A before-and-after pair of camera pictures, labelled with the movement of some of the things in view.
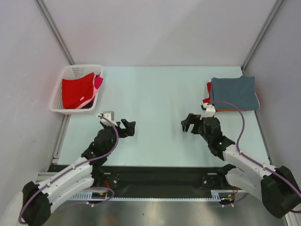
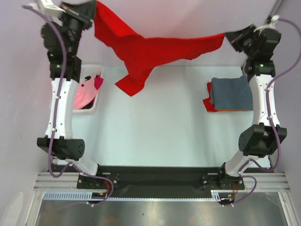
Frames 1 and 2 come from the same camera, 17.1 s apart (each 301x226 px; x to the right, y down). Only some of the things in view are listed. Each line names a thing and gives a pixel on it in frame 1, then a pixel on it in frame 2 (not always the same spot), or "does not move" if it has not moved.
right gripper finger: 195,119 to 234,36
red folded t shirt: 208,100 does not move
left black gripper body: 122,133 to 75,22
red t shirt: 76,91 to 139,54
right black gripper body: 197,125 to 238,40
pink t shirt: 97,80 to 86,92
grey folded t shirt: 240,91 does not move
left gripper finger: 130,125 to 88,9
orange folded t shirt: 231,110 does not move
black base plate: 157,178 does not move
